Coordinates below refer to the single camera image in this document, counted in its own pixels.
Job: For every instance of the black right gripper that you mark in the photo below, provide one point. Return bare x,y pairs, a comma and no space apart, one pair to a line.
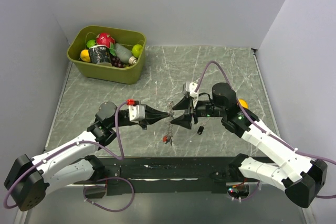
184,120

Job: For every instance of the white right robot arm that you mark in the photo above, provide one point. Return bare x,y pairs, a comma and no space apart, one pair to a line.
299,176

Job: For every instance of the green lime in bin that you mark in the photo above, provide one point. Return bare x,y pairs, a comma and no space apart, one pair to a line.
91,43

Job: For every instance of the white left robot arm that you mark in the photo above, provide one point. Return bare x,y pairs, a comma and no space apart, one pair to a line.
31,179

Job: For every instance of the yellow lemon in bin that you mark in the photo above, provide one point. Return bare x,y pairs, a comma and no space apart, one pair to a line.
84,55

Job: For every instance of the dark purple grapes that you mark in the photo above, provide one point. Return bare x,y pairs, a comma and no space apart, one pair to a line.
116,62

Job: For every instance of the red dragon fruit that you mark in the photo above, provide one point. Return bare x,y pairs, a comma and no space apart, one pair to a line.
105,39

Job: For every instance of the green apple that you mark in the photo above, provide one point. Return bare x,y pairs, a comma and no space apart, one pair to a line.
136,50

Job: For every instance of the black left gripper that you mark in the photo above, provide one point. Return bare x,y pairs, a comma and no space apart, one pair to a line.
152,115

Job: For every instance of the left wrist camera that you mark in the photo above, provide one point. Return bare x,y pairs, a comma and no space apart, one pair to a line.
136,110

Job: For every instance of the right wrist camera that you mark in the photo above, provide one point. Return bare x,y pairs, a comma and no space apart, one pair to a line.
189,91

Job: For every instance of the black instant noodle cup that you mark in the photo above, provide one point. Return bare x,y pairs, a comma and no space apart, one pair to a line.
100,55

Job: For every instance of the yellow lemon on table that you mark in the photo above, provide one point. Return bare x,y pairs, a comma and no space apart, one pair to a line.
243,103

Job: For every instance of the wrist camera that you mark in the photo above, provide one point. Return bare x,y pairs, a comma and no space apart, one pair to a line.
136,110
189,91

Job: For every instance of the grey plastic bottle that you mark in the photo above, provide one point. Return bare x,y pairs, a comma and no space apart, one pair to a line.
124,54

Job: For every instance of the olive green plastic bin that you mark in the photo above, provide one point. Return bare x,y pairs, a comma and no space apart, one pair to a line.
127,38

